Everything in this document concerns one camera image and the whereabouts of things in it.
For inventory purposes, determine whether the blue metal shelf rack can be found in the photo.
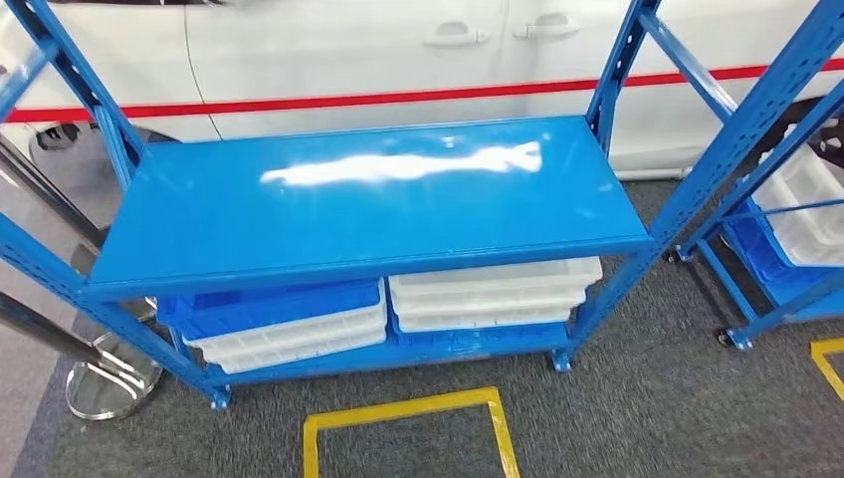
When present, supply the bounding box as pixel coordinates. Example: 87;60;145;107
0;0;844;411
672;79;844;351

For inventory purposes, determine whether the white car with red stripe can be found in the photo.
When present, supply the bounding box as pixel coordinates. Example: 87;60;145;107
0;0;844;180

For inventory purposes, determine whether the chrome stanchion post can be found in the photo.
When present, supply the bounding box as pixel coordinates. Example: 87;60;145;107
0;131;156;325
0;290;164;421

